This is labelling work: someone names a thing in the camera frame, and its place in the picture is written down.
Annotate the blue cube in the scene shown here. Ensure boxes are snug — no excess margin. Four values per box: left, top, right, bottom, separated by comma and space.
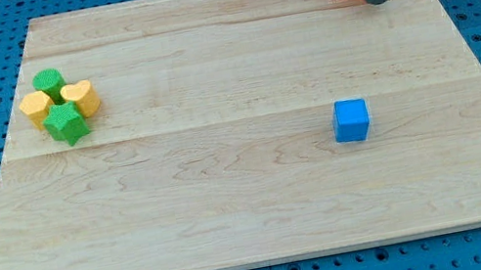
332, 98, 371, 143

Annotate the wooden board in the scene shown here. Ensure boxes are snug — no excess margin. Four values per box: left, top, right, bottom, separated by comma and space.
0, 0, 481, 270

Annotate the yellow heart block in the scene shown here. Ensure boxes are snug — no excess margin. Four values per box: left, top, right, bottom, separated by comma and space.
60, 79, 101, 118

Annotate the green star block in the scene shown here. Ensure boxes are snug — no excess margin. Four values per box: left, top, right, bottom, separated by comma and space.
43, 102, 91, 146

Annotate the green cylinder block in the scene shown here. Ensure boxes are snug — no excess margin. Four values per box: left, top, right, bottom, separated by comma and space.
32, 68, 66, 105

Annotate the yellow hexagon block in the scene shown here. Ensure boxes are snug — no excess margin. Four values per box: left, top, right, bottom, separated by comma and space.
19, 91, 54, 130

